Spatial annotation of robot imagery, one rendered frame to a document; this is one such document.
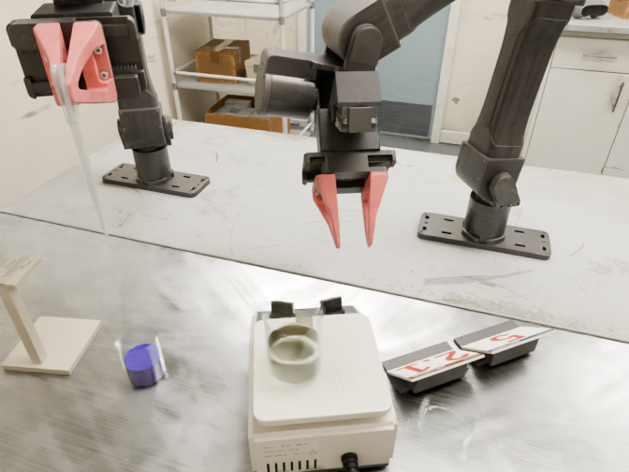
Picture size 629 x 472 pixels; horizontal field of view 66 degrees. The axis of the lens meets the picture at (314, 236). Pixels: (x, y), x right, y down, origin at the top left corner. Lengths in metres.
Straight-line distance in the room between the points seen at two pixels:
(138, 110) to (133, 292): 0.32
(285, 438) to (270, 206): 0.50
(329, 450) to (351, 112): 0.31
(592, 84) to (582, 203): 1.86
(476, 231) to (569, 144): 2.15
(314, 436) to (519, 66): 0.50
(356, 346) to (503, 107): 0.38
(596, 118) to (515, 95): 2.19
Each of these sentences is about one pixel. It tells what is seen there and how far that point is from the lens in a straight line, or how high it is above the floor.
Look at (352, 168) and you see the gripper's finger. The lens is 0.53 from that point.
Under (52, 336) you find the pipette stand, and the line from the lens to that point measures 0.67.
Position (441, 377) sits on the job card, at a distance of 0.56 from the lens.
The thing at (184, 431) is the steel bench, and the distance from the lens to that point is 0.54.
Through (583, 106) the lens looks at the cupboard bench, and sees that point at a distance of 2.84.
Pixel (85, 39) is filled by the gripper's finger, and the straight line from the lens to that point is 0.45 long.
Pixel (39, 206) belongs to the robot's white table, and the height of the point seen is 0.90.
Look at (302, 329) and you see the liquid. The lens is 0.45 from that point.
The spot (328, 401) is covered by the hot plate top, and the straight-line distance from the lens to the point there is 0.44.
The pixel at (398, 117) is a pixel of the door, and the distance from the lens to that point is 3.47.
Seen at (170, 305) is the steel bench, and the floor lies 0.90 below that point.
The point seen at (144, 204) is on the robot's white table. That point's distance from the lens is 0.91.
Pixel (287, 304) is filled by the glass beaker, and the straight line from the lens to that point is 0.44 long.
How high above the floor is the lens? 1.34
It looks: 34 degrees down
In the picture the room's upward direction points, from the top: straight up
